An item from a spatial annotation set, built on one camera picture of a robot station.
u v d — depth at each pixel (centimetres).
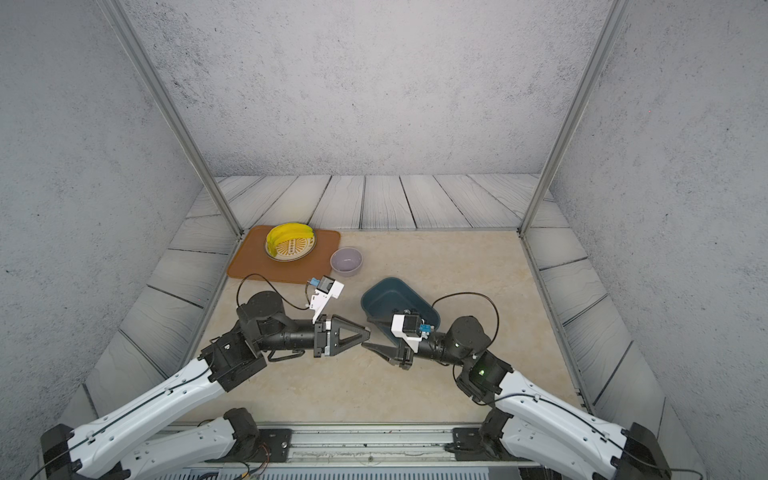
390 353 55
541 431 57
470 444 75
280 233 114
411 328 49
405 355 55
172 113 87
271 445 73
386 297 101
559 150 96
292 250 114
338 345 55
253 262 114
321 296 57
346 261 108
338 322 56
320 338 53
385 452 73
